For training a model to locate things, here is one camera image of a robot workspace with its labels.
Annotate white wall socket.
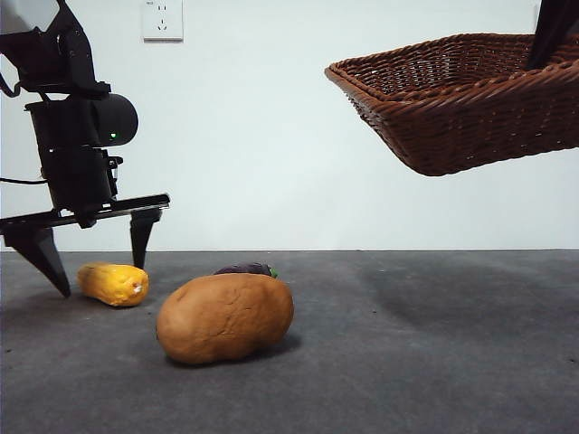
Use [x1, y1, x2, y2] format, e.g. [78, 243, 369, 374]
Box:
[143, 0, 185, 44]

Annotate brown potato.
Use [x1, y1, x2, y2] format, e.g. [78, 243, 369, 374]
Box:
[156, 273, 296, 366]

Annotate purple eggplant with green stem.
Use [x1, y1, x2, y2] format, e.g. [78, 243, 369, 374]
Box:
[212, 261, 280, 279]

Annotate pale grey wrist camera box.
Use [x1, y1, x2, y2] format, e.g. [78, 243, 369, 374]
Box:
[0, 0, 62, 35]

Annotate brown wicker basket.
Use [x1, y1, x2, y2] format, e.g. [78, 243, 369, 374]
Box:
[324, 32, 579, 178]

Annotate yellow corn cob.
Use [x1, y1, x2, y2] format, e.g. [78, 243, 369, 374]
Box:
[75, 261, 150, 309]

